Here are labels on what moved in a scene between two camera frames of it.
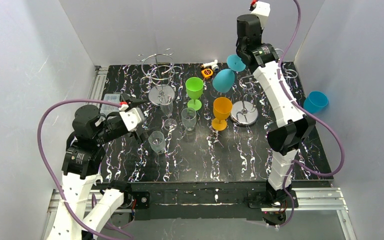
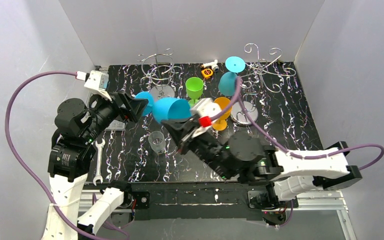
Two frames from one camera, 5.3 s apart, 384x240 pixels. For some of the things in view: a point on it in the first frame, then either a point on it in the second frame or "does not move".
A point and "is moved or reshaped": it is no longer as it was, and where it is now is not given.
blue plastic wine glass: x=315 y=102 → x=164 y=108
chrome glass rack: x=245 y=113 does not move
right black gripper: x=241 y=52 → x=185 y=136
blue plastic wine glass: x=223 y=80 is moved or reshaped
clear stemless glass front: x=157 y=141 does not move
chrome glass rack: x=158 y=69 does not move
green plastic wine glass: x=194 y=86 does not move
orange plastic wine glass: x=222 y=109 does not move
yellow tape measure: x=207 y=73 does not move
